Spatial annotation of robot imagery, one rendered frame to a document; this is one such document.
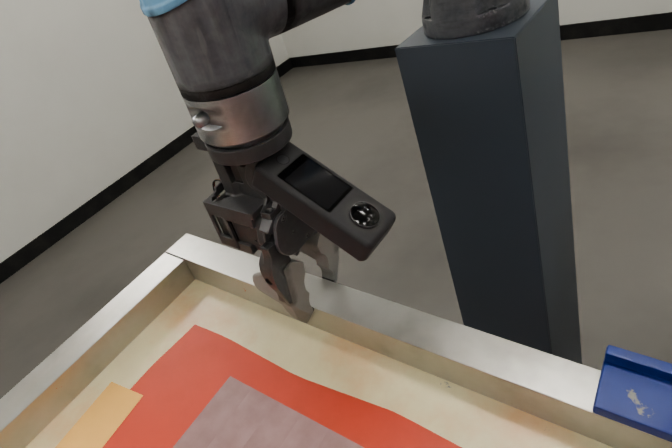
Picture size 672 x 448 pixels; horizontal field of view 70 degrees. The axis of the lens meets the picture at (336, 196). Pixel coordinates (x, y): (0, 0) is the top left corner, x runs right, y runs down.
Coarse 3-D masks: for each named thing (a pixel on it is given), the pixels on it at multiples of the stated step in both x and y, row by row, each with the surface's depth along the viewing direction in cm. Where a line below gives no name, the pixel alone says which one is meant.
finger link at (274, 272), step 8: (272, 240) 42; (264, 248) 41; (272, 248) 41; (264, 256) 41; (272, 256) 41; (280, 256) 42; (288, 256) 43; (264, 264) 42; (272, 264) 41; (280, 264) 42; (264, 272) 42; (272, 272) 42; (280, 272) 42; (272, 280) 42; (280, 280) 43; (272, 288) 43; (280, 288) 43; (288, 288) 44; (280, 296) 45; (288, 296) 44
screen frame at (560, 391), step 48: (192, 240) 61; (144, 288) 56; (240, 288) 55; (336, 288) 49; (96, 336) 51; (384, 336) 44; (432, 336) 42; (480, 336) 41; (48, 384) 47; (480, 384) 40; (528, 384) 37; (576, 384) 36; (0, 432) 44; (576, 432) 37; (624, 432) 34
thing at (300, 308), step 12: (288, 264) 43; (300, 264) 45; (288, 276) 44; (300, 276) 45; (264, 288) 48; (300, 288) 45; (276, 300) 48; (300, 300) 46; (288, 312) 47; (300, 312) 47; (312, 312) 48
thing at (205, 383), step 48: (192, 336) 53; (144, 384) 49; (192, 384) 48; (240, 384) 47; (288, 384) 46; (144, 432) 45; (192, 432) 44; (240, 432) 43; (288, 432) 42; (336, 432) 41; (384, 432) 40; (432, 432) 39
